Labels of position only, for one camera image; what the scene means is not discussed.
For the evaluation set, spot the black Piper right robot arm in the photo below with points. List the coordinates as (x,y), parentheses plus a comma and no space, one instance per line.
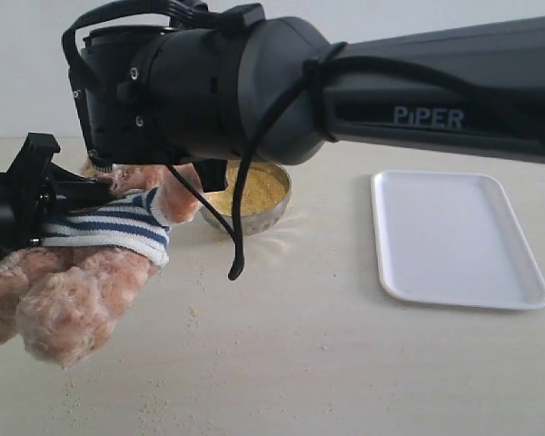
(476,90)

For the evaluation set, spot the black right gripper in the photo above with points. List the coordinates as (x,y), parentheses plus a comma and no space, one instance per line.
(155,95)

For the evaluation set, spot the steel bowl of millet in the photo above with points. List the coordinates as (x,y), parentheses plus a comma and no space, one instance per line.
(266,194)

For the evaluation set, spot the white rectangular plastic tray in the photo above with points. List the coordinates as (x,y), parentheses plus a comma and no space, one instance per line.
(452,239)

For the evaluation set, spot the tan teddy bear striped sweater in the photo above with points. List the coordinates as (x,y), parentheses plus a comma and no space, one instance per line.
(65,296)

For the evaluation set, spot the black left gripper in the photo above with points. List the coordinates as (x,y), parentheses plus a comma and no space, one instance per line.
(65,192)

